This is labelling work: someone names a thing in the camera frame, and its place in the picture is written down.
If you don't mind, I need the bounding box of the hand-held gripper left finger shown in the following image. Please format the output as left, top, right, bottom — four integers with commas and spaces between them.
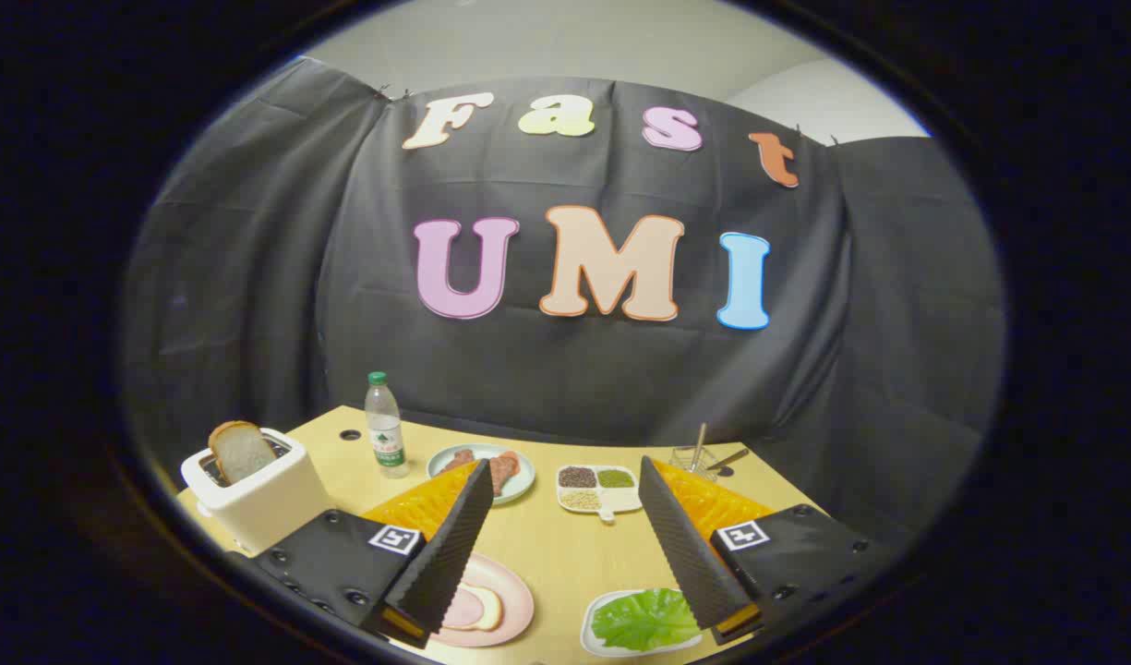
249, 459, 494, 649

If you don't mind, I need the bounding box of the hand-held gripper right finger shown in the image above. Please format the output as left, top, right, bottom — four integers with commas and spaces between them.
639, 455, 891, 646

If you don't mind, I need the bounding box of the green lettuce leaf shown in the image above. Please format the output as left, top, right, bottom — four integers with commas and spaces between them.
591, 588, 702, 652

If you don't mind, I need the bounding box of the toasted white bread slice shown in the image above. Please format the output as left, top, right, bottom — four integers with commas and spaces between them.
208, 421, 278, 485

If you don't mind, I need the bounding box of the pink ham slice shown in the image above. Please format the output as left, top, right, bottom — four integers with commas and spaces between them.
440, 586, 486, 629

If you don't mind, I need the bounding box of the pink plate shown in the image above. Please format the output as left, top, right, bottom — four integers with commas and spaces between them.
431, 552, 535, 647

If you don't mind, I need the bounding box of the white divided dish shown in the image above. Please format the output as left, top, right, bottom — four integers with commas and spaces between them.
556, 465, 643, 524

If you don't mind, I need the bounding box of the clear utensil holder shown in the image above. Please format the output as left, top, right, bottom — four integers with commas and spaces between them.
668, 446, 721, 481

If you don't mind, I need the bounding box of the light blue plate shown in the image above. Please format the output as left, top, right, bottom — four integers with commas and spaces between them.
427, 443, 536, 506

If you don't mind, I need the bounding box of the white square plate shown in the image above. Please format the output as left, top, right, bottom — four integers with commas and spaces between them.
580, 588, 704, 659

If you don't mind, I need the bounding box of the clear plastic water bottle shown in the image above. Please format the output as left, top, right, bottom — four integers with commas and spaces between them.
365, 371, 411, 479

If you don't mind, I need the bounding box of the cream toaster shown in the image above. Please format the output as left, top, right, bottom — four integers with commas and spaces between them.
180, 427, 333, 555

